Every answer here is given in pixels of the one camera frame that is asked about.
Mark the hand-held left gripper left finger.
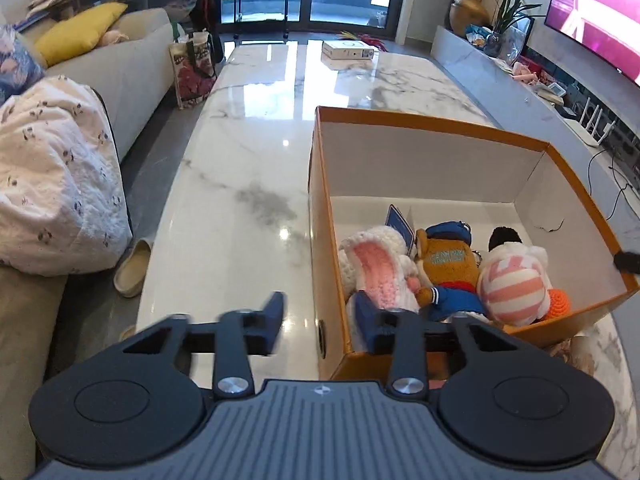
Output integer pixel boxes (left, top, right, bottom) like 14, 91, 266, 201
121, 292, 285, 401

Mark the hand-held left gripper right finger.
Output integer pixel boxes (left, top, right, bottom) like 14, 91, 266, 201
355, 292, 531, 402

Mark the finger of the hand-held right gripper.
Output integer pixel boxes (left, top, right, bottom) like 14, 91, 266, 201
614, 251, 640, 275

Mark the orange cardboard box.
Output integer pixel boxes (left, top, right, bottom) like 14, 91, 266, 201
307, 106, 640, 382

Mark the white pink crochet rabbit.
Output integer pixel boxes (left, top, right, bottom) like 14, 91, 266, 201
337, 226, 421, 312

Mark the orange crochet ball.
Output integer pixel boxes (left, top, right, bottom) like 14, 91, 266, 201
542, 290, 572, 322

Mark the brown bear plush blue outfit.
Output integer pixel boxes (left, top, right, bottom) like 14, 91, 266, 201
414, 222, 488, 321

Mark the blue card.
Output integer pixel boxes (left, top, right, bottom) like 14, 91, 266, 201
384, 204, 417, 253

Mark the pink white striped plush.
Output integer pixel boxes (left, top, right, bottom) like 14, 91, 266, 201
476, 227, 551, 328

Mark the white router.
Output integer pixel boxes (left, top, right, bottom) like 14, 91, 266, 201
570, 97, 618, 147

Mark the grey stone television cabinet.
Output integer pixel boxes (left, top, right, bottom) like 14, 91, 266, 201
431, 25, 640, 281

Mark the floral tote bag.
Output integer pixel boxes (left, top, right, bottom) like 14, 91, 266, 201
169, 31, 218, 109

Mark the white dotted blanket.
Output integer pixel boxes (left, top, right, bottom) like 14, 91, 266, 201
0, 76, 133, 277

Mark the small white flat box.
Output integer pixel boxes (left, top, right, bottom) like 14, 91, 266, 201
321, 40, 377, 61

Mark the green potted plant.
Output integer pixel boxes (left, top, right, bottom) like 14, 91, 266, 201
482, 0, 545, 58

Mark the red feather toy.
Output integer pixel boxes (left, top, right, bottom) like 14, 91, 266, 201
340, 30, 389, 53

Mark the gold vase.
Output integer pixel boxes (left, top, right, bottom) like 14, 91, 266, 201
449, 0, 491, 36

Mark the grey sofa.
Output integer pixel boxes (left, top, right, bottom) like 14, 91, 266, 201
0, 8, 176, 480

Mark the yellow pillow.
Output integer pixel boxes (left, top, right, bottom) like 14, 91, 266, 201
32, 2, 129, 67

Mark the blue floral pillow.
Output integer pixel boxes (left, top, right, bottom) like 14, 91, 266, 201
0, 25, 47, 106

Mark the black cable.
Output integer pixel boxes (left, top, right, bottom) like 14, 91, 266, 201
587, 147, 637, 221

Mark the wall television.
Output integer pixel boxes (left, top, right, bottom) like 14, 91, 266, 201
544, 0, 640, 83

